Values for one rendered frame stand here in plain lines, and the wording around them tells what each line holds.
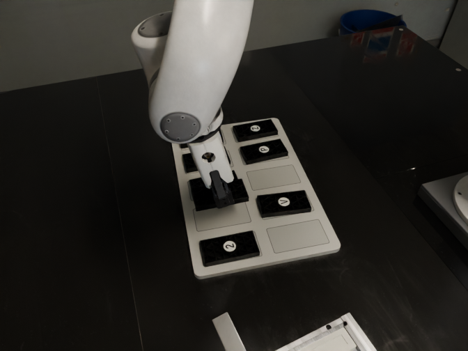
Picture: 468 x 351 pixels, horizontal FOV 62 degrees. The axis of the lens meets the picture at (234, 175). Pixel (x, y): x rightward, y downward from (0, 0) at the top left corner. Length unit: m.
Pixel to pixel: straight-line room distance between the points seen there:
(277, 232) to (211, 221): 0.13
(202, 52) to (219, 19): 0.04
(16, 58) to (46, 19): 0.28
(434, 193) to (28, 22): 2.11
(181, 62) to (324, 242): 0.45
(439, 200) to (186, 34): 0.61
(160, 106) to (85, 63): 2.09
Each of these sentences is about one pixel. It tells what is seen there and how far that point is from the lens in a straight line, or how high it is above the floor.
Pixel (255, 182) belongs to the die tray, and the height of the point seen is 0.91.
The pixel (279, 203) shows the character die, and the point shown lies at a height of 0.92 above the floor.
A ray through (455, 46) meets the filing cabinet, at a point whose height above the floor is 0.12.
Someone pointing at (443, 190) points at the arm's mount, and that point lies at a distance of 0.88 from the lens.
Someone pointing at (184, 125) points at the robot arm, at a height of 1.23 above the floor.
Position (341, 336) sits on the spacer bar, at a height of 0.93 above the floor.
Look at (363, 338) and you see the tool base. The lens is 0.66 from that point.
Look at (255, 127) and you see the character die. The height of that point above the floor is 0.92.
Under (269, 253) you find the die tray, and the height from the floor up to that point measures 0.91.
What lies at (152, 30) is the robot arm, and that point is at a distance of 0.51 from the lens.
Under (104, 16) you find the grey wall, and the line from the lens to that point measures 2.41.
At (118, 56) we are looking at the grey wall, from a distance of 2.52.
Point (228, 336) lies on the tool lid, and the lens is 0.43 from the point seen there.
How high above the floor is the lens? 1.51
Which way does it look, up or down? 45 degrees down
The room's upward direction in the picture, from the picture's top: straight up
